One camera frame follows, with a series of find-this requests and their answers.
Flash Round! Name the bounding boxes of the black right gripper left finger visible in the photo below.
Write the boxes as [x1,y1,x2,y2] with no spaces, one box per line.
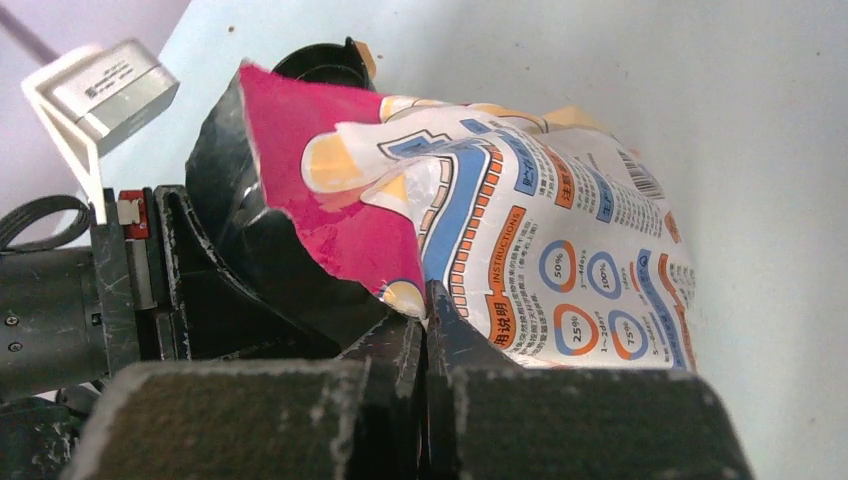
[63,315,424,479]

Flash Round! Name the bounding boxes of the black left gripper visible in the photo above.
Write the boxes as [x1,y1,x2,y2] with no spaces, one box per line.
[1,185,390,401]

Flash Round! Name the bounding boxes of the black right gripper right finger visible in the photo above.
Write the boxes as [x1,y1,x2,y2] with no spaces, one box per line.
[426,281,752,479]

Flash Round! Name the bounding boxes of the pink blue cat food bag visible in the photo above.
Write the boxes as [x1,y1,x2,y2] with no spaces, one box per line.
[185,64,696,371]

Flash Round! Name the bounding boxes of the black cat-shaped pet bowl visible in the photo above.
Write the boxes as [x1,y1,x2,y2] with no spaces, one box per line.
[272,37,375,92]

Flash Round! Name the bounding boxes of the wooden bowl stand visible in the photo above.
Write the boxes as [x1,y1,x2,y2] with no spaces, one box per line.
[354,41,377,81]

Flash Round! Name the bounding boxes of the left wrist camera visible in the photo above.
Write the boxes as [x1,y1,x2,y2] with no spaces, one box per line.
[21,39,180,225]

